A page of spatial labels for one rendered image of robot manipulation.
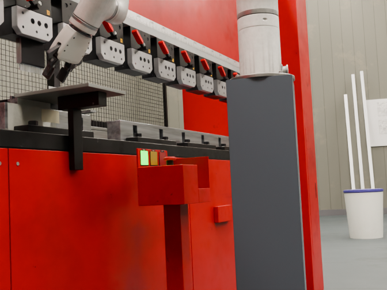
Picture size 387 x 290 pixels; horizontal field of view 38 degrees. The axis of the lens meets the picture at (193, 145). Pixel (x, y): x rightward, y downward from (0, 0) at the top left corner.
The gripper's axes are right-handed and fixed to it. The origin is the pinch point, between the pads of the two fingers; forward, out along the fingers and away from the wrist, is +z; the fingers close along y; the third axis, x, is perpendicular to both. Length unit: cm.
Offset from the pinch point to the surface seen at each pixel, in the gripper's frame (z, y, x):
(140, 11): -24, -57, -26
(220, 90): -8, -133, -12
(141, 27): -19, -58, -22
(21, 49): -0.7, 6.1, -10.5
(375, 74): -100, -1030, -151
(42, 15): -11.6, 0.6, -14.9
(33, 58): 0.5, 1.2, -9.3
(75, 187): 22.0, 0.6, 26.9
